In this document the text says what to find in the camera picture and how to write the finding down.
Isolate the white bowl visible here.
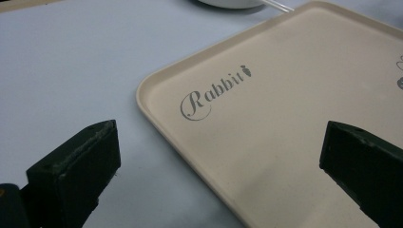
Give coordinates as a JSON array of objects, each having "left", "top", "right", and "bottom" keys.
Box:
[{"left": 198, "top": 0, "right": 265, "bottom": 10}]

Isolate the clear plastic straw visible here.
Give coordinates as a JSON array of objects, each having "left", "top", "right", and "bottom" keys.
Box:
[{"left": 260, "top": 0, "right": 295, "bottom": 13}]

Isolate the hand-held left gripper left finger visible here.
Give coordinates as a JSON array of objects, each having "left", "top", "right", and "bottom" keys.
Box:
[{"left": 19, "top": 119, "right": 122, "bottom": 228}]

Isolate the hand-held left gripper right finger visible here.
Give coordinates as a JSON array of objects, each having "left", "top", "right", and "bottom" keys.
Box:
[{"left": 318, "top": 120, "right": 403, "bottom": 228}]

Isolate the beige plastic tray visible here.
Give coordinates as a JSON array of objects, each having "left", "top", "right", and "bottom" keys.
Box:
[{"left": 136, "top": 0, "right": 403, "bottom": 228}]

